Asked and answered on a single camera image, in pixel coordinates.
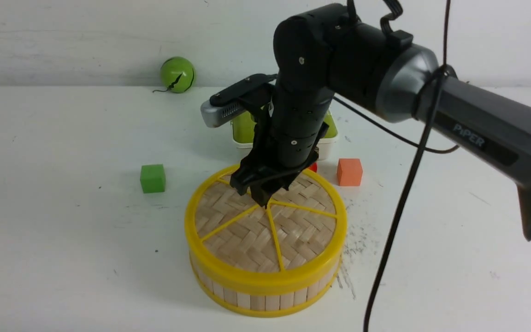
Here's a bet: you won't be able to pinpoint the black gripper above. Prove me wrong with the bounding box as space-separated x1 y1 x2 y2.
230 122 329 207

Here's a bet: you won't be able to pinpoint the yellow woven steamer lid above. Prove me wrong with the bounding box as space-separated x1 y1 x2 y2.
184 166 347 273

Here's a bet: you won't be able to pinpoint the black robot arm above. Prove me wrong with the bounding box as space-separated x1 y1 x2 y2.
230 0 531 304

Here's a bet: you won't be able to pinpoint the yellow bamboo steamer basket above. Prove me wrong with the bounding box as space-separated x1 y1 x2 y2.
189 252 342 318

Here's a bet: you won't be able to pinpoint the orange toy pear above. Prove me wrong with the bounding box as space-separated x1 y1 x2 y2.
308 162 318 173

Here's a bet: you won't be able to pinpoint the green lidded white box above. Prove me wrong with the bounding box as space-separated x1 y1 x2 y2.
230 111 339 160

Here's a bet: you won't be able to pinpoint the orange foam cube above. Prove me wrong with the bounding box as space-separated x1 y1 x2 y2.
336 158 363 187

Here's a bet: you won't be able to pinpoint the green foam cube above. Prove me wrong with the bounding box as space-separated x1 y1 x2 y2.
140 164 166 194

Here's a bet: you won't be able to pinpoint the green cracked ball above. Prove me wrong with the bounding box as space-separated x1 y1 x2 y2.
153 56 196 93

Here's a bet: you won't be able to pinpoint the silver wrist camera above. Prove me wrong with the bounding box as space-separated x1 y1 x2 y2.
201 73 277 128

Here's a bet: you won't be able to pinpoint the black cable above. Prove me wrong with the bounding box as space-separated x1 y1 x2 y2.
330 0 460 332

